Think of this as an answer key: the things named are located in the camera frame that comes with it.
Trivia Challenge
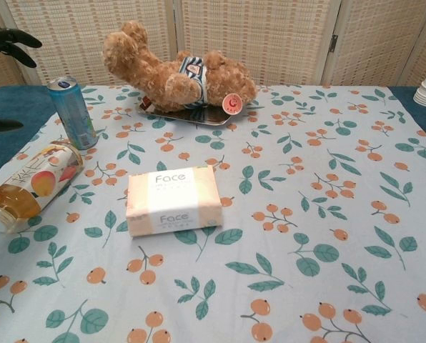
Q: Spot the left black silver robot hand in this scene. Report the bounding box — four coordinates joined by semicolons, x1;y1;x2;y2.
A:
0;27;43;130

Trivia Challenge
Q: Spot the brown teddy bear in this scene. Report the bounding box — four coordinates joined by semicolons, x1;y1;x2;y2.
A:
101;20;259;114

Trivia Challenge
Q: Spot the peach tea bottle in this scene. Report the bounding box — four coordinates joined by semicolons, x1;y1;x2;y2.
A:
0;140;84;235

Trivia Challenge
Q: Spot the floral tablecloth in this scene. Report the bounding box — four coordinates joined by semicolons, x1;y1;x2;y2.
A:
0;84;426;343

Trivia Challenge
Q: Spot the shiny metal tray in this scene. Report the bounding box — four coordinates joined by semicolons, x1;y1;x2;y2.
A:
138;98;249;126

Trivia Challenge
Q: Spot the woven folding screen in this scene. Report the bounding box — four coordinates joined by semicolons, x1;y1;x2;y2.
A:
0;0;426;88

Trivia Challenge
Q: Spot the blue drink can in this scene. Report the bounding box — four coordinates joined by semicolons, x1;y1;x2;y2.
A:
47;76;99;150

